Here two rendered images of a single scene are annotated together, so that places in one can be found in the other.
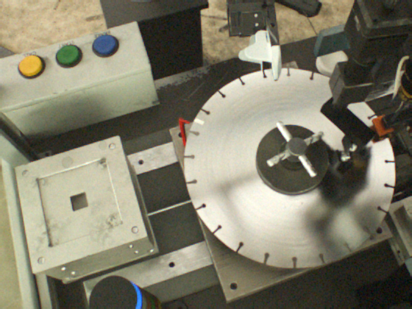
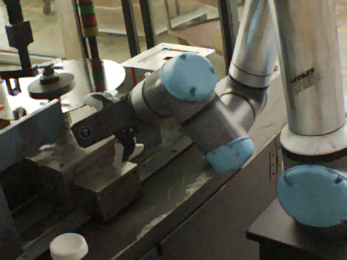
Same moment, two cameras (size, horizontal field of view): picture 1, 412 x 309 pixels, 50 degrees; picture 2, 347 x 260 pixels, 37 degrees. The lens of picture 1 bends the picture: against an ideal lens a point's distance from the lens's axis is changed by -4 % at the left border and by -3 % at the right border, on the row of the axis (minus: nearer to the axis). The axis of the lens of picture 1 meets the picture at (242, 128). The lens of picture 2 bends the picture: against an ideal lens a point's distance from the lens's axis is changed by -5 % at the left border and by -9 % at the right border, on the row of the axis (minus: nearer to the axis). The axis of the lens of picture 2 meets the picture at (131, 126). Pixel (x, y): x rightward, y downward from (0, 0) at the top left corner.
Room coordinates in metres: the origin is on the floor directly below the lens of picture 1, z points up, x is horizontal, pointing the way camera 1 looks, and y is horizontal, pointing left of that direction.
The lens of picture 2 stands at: (1.38, -0.29, 1.36)
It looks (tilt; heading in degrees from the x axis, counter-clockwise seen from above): 26 degrees down; 161
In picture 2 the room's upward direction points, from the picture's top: 10 degrees counter-clockwise
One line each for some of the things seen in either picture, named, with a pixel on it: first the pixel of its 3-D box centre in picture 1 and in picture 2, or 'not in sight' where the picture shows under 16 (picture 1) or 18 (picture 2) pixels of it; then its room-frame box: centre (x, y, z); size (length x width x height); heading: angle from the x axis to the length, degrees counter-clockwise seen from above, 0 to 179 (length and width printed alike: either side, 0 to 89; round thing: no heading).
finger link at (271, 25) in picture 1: (270, 29); (107, 104); (0.49, -0.03, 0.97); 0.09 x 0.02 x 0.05; 13
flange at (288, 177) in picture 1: (293, 156); (49, 80); (0.26, -0.08, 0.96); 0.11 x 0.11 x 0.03
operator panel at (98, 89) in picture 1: (81, 83); (251, 107); (0.42, 0.33, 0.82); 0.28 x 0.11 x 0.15; 116
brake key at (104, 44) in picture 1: (105, 46); not in sight; (0.47, 0.27, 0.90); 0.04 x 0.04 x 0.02
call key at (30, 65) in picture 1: (32, 67); not in sight; (0.41, 0.40, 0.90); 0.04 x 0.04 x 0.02
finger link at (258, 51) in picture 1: (262, 53); (103, 97); (0.44, -0.02, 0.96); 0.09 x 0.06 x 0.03; 13
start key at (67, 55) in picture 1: (68, 57); not in sight; (0.44, 0.34, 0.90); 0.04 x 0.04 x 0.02
